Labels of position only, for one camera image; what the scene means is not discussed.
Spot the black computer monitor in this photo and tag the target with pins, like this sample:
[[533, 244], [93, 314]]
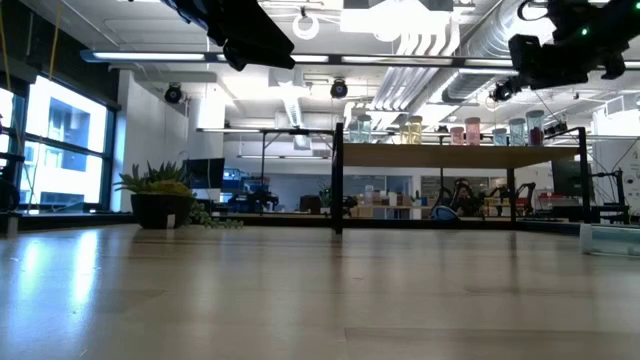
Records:
[[205, 173]]

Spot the black background robot station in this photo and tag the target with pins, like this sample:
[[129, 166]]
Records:
[[465, 195]]

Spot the black background robot arm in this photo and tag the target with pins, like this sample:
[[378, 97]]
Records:
[[620, 190]]

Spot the black ceiling camera rig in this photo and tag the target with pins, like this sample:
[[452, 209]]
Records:
[[502, 92]]

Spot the black aluminium rig frame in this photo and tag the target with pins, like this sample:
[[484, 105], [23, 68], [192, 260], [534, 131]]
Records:
[[75, 222]]

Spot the blue round object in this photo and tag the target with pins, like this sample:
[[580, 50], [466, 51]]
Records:
[[444, 213]]

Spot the wooden shelf with black frame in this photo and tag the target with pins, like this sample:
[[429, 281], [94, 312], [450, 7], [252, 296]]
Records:
[[450, 156]]

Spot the silver air duct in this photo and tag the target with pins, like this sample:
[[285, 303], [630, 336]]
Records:
[[470, 85]]

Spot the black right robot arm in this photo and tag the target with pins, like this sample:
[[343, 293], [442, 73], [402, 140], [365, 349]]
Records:
[[631, 17]]

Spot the black background table frame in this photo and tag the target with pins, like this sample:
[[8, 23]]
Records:
[[280, 131]]

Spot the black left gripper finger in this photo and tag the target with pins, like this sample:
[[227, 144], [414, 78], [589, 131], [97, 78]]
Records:
[[237, 60], [255, 35]]

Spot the potted green plant black pot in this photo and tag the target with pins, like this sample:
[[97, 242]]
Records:
[[160, 207]]

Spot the pink medicine bottle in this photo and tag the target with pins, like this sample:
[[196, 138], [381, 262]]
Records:
[[456, 137], [473, 133]]

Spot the long ceiling light strip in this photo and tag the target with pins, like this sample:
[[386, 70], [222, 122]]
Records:
[[150, 56]]

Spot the black round ceiling spotlight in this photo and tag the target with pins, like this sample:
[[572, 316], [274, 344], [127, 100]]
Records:
[[173, 93], [339, 88]]

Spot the clear container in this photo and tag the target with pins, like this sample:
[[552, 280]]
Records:
[[615, 241]]

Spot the dark background monitor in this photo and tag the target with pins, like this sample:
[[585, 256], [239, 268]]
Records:
[[567, 177]]

